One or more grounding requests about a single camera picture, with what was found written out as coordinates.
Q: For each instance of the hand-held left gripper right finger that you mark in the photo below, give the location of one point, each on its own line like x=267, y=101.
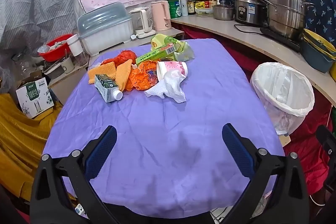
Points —
x=237, y=150

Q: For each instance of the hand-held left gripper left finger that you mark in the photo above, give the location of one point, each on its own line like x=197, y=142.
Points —
x=101, y=153

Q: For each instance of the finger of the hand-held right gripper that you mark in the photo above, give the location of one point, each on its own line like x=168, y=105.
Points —
x=326, y=140

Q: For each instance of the bin with white liner bag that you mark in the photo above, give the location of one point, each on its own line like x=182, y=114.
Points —
x=283, y=92

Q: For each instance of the green white milk carton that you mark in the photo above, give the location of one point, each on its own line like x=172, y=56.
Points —
x=106, y=87

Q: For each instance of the orange waffle cloth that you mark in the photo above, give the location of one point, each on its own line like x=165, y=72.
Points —
x=103, y=71
x=123, y=74

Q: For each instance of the orange printed plastic bag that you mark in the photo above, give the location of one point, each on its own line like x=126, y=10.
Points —
x=140, y=79

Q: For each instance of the red-orange plastic bag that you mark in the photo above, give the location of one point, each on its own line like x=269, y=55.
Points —
x=126, y=56

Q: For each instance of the pink floral paper cup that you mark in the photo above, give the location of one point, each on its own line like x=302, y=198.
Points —
x=173, y=67

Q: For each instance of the red cloth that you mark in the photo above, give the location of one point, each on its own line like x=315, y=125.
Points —
x=309, y=155

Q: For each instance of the purple tablecloth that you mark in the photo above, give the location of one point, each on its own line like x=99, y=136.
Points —
x=162, y=134

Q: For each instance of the mustard yellow cloth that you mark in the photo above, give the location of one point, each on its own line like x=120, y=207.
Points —
x=21, y=140

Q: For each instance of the white green printed cardboard box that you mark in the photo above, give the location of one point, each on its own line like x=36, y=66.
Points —
x=34, y=98

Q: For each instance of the stack of blue yellow basins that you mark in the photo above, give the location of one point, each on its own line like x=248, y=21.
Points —
x=316, y=53

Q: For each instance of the white paper tissue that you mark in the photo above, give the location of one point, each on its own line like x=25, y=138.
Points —
x=170, y=87

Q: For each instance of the red plastic basin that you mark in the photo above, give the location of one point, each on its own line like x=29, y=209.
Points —
x=56, y=52

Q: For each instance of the white plastic cup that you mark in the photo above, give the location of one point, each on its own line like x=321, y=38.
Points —
x=74, y=45

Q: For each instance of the black induction cooker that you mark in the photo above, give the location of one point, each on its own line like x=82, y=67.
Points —
x=278, y=39

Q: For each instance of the yellow-green plastic bag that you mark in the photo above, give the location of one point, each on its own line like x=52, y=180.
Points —
x=183, y=52

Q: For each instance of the long green carton box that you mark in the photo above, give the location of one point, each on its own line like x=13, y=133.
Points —
x=155, y=54

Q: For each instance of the beige counter shelf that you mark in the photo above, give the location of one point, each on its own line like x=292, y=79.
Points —
x=236, y=35

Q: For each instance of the white power plug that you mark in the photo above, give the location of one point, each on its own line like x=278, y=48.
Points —
x=134, y=37

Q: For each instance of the white dish box grey lid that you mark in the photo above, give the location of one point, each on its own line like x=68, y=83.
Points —
x=105, y=29

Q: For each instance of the large steel steamer pot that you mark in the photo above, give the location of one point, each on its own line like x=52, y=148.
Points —
x=286, y=11

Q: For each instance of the glass electric kettle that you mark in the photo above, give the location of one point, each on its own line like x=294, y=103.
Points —
x=141, y=22

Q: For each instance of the small steel pot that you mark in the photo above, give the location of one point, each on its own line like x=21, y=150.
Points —
x=223, y=11

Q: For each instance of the steel rice cooker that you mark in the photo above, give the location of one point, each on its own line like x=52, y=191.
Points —
x=248, y=10

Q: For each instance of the clear food container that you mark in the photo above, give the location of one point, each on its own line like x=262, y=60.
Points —
x=204, y=12

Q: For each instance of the pink electric kettle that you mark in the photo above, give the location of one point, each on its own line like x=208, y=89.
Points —
x=158, y=15

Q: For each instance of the dark sauce bottle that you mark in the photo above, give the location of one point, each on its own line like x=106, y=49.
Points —
x=191, y=6

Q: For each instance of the white bottle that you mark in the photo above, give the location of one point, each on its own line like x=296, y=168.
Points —
x=184, y=7

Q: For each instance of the green tin can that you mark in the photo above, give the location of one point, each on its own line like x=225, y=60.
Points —
x=174, y=8

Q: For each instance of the grey patterned sheet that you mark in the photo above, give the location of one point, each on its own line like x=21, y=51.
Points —
x=39, y=3

